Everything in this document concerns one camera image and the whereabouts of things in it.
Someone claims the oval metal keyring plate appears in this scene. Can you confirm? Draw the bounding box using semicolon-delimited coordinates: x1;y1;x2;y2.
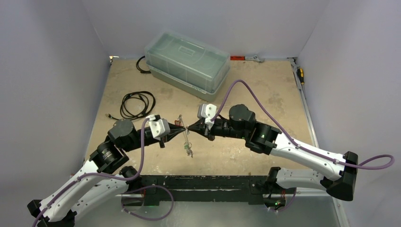
174;114;192;150

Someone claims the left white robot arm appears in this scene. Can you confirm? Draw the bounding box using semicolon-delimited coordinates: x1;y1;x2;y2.
27;115;185;227

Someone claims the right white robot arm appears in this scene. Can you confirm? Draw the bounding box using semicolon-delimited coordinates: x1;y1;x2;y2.
189;104;358;201

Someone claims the green tagged key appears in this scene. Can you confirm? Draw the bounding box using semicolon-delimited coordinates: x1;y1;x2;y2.
184;142;193;158

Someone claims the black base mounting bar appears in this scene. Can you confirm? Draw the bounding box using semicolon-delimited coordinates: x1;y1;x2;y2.
119;166;298;208

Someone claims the translucent green storage box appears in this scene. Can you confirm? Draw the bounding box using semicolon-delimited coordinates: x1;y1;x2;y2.
144;30;231;102

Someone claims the yellow black screwdriver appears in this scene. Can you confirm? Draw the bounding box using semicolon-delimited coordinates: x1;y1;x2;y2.
296;68;305;86

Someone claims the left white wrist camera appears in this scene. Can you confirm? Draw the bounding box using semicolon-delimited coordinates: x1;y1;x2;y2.
146;114;171;140

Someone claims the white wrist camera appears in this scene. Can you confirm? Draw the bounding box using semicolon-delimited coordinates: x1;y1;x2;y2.
197;104;217;130
146;114;171;140

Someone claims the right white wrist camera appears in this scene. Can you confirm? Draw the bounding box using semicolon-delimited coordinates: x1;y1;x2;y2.
197;104;217;130

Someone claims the coiled black cable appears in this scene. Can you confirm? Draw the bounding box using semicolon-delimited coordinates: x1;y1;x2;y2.
106;91;157;122

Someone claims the black cable behind box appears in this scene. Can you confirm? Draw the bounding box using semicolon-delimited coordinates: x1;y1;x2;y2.
136;55;152;75

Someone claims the red handled wrench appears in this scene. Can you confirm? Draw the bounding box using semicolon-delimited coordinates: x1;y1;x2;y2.
230;55;265;63

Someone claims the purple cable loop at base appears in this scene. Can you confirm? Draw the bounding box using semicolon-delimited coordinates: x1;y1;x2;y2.
121;183;174;221

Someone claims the aluminium rail right side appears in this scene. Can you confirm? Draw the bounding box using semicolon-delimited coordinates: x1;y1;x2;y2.
287;57;349;227

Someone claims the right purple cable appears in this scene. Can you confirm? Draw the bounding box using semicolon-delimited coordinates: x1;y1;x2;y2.
211;79;395;170

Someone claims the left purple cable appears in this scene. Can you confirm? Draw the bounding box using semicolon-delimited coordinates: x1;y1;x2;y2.
31;117;153;227

